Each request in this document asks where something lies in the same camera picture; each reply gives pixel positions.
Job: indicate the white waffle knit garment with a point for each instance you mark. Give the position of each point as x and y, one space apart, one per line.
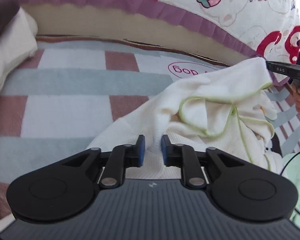
227 109

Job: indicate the white cartoon print bedspread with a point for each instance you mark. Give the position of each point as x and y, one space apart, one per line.
270 28

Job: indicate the cream folded cloth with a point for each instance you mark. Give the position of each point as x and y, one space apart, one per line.
17 43

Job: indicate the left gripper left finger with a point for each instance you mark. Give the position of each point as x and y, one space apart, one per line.
135 154

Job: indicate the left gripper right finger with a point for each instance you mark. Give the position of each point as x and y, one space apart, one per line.
171 153

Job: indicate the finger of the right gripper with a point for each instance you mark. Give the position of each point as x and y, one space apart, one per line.
287 69

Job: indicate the beige mattress side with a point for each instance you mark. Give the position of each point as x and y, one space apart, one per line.
71 22

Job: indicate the checkered cartoon play mat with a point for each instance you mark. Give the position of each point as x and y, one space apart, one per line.
55 103

